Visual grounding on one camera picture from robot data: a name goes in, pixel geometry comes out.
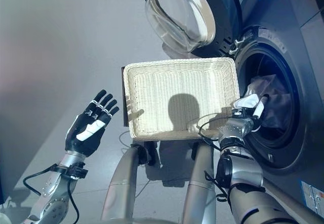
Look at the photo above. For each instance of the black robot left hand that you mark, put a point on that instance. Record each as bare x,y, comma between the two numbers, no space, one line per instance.
88,130

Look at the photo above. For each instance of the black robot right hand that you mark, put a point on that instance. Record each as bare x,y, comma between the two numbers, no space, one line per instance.
255,110

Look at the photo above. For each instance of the white garment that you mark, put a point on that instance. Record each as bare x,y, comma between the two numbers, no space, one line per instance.
268,100

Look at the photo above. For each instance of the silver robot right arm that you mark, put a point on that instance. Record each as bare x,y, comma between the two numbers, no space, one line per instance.
243,168

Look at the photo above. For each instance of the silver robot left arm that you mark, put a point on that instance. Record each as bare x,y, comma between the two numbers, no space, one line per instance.
54,193

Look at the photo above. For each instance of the grey front-load washing machine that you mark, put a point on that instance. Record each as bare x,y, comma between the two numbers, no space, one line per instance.
291,69

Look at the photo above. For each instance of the round glass washing machine door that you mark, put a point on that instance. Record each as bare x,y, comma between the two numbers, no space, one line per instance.
227,14

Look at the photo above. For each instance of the silver robot left leg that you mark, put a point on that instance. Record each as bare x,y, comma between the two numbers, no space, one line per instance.
124,183

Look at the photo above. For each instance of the silver robot leg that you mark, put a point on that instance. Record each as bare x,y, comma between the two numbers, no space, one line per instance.
200,183
124,183

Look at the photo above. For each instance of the cream wicker laundry basket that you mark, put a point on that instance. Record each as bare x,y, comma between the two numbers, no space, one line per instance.
177,87

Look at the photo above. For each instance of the silver robot right leg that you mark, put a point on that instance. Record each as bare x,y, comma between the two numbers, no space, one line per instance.
200,183

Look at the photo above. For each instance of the blue energy label sticker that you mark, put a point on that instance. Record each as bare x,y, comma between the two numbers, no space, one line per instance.
312,197

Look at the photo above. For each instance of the grey robot torso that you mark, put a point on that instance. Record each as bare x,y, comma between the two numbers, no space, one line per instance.
141,221

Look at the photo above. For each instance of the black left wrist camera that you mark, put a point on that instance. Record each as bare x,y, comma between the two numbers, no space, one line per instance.
77,172

